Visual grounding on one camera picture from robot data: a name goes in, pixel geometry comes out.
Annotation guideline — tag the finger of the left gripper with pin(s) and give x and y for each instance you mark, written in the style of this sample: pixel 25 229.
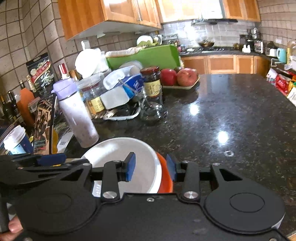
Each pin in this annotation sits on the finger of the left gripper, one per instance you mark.
pixel 52 160
pixel 74 162

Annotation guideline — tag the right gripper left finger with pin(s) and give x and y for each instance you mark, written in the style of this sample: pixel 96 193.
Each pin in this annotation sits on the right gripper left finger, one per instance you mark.
pixel 115 172

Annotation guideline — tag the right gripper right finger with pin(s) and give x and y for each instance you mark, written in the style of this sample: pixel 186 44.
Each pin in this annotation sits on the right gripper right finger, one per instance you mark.
pixel 187 173

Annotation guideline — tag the orange plastic plate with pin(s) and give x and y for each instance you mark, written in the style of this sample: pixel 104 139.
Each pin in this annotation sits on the orange plastic plate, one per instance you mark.
pixel 166 185

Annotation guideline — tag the white bowl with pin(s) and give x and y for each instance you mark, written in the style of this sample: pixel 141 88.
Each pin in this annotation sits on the white bowl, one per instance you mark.
pixel 147 174

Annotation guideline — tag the person left hand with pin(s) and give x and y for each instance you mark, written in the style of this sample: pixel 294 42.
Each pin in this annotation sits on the person left hand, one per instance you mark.
pixel 15 229

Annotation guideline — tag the yellow phone stand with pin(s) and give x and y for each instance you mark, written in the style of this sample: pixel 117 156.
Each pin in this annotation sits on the yellow phone stand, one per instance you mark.
pixel 52 138

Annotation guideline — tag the paper coffee cup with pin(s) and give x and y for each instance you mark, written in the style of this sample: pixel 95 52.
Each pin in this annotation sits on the paper coffee cup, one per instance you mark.
pixel 17 141

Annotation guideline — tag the lavender water bottle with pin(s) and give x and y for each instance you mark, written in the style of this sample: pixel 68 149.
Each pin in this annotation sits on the lavender water bottle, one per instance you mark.
pixel 75 112

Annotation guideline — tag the clear glass cup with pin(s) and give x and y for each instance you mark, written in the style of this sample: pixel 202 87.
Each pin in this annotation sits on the clear glass cup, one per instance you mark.
pixel 152 106

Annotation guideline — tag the yellow fruit tray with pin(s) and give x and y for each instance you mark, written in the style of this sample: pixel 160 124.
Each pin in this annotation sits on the yellow fruit tray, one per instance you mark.
pixel 182 87

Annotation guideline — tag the blue white carton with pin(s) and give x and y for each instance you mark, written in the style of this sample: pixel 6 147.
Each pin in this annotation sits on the blue white carton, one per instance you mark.
pixel 120 87

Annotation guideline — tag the snack bag black red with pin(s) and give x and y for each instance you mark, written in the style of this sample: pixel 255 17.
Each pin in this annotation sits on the snack bag black red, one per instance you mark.
pixel 42 74

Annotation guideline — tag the dark sauce jar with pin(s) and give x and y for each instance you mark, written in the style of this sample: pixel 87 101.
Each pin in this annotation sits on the dark sauce jar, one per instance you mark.
pixel 152 83

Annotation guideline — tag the striped red apple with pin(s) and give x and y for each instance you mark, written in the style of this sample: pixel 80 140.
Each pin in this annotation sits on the striped red apple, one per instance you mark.
pixel 187 77

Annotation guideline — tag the dark red apple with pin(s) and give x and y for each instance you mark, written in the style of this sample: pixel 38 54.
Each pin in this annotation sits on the dark red apple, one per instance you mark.
pixel 168 77

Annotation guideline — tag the green cutting board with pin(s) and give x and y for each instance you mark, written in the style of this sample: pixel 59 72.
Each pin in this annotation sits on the green cutting board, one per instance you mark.
pixel 164 56

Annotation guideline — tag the red gift bag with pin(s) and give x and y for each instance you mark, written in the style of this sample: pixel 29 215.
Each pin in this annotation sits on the red gift bag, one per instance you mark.
pixel 282 84

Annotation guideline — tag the wok on stove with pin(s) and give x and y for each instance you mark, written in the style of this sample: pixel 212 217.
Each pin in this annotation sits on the wok on stove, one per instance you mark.
pixel 206 43

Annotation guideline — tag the teal electric kettle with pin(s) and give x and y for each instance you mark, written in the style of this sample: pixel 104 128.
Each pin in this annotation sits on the teal electric kettle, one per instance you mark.
pixel 281 55

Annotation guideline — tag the range hood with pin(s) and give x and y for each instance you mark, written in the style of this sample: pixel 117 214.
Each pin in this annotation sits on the range hood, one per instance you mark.
pixel 213 21

